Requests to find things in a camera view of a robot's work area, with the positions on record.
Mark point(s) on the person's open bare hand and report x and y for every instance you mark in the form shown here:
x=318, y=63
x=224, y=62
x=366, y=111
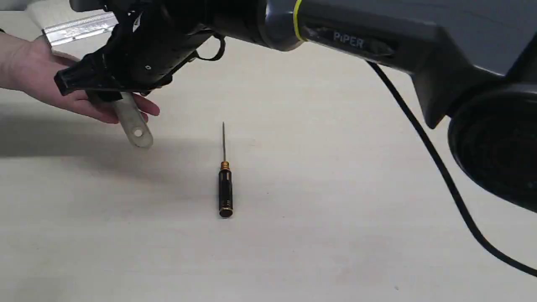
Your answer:
x=30, y=67

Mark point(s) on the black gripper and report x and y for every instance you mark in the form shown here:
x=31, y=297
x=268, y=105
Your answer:
x=151, y=41

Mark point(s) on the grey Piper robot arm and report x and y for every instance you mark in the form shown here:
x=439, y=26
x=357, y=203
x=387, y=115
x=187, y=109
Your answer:
x=471, y=60

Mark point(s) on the wide wooden paint brush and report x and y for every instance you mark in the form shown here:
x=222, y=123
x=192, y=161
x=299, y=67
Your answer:
x=61, y=25

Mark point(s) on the black gold-trimmed screwdriver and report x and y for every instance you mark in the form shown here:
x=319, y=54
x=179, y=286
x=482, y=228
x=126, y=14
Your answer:
x=225, y=186

